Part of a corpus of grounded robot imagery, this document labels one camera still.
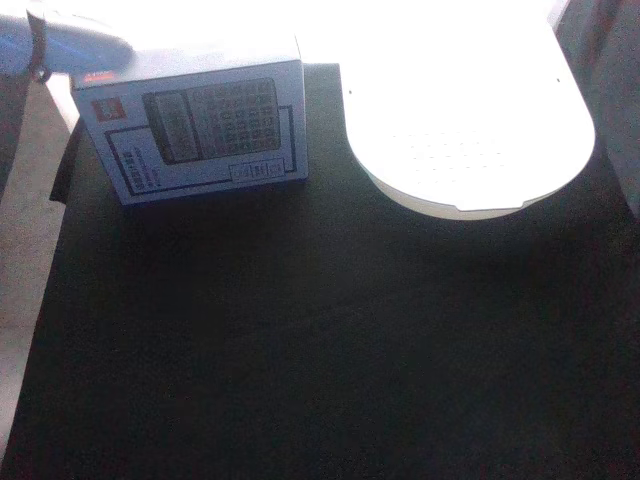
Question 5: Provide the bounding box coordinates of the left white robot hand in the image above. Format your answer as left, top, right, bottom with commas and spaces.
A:
0, 0, 136, 84

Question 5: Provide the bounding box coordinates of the white calculator packaging box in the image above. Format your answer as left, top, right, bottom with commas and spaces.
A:
69, 34, 310, 207

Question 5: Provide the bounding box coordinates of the black table cloth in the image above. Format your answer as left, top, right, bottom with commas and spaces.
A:
0, 62, 640, 480

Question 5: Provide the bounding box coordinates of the white oval studded tray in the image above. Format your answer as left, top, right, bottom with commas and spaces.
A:
339, 0, 597, 221

